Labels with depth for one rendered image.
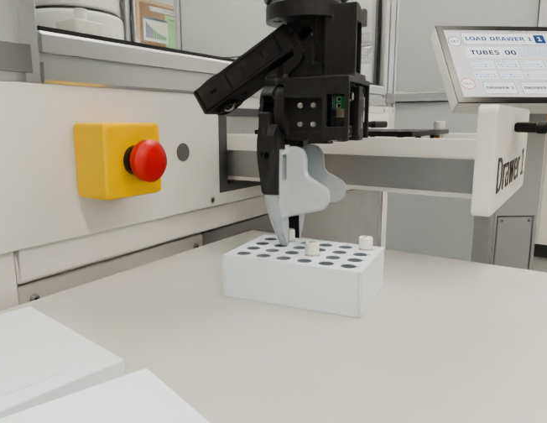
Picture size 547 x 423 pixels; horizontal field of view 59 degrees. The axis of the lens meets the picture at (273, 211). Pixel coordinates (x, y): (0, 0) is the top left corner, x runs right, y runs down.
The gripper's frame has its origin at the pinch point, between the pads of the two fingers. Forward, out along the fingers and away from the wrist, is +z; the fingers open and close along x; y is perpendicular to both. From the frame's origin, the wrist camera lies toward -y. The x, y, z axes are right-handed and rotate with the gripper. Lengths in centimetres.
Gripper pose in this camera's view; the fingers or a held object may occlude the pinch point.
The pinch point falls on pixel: (283, 227)
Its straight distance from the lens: 47.4
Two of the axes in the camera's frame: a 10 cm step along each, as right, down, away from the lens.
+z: 0.0, 9.8, 1.8
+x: 4.1, -1.7, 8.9
